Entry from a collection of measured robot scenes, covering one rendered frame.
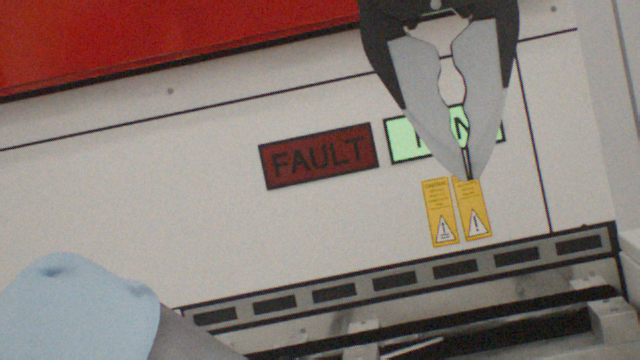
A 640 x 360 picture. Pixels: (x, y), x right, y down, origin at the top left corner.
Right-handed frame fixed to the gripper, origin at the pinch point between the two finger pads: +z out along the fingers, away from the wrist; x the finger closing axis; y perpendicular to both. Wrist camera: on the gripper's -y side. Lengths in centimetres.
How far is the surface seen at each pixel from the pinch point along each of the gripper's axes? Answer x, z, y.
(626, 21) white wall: -46, -7, 207
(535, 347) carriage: -5, 23, 52
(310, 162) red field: 13, 1, 58
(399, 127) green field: 4, -1, 58
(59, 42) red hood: 35, -16, 54
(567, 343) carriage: -8, 23, 51
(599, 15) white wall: -41, -10, 207
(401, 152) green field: 4, 2, 58
